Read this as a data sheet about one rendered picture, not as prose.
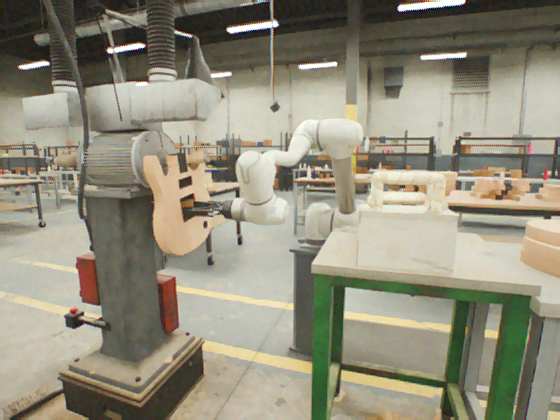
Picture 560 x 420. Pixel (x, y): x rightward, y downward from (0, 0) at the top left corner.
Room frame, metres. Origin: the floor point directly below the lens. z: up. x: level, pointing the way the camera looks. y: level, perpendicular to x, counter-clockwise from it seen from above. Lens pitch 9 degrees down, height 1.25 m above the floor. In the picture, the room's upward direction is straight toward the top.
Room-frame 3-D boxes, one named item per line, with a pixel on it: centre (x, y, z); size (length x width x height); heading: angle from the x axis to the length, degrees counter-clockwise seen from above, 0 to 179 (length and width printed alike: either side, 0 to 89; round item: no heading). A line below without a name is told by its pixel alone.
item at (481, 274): (1.07, -0.48, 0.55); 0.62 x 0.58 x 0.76; 72
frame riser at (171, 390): (1.38, 0.76, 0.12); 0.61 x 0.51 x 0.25; 162
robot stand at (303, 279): (1.85, -0.23, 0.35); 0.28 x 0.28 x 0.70; 65
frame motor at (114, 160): (1.37, 0.69, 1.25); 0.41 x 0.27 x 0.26; 72
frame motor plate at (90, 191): (1.38, 0.76, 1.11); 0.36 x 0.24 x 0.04; 72
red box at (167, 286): (1.54, 0.71, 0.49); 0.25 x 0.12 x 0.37; 72
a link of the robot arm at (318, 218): (1.85, -0.24, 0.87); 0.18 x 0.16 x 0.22; 66
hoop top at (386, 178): (0.85, -0.36, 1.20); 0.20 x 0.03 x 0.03; 75
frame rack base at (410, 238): (0.89, -0.38, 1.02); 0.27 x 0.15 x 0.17; 76
